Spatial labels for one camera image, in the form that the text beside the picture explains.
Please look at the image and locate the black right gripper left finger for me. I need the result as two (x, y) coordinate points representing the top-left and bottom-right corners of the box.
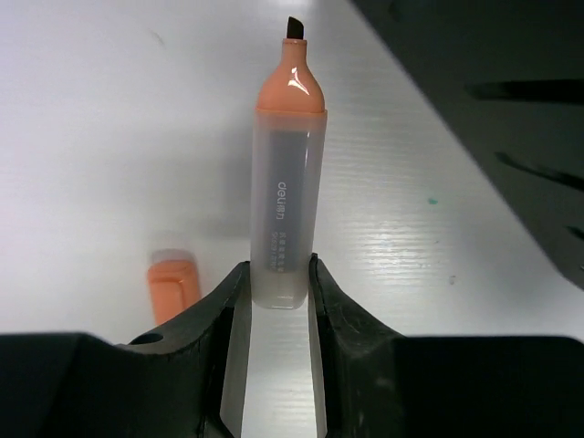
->
(1, 262), (251, 437)

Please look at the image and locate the clear capped highlighter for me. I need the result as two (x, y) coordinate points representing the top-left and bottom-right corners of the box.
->
(250, 17), (328, 309)

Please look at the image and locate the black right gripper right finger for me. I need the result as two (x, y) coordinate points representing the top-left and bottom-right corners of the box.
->
(308, 257), (583, 437)

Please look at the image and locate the black organizer container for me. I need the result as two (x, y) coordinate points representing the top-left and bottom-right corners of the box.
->
(356, 1), (583, 286)

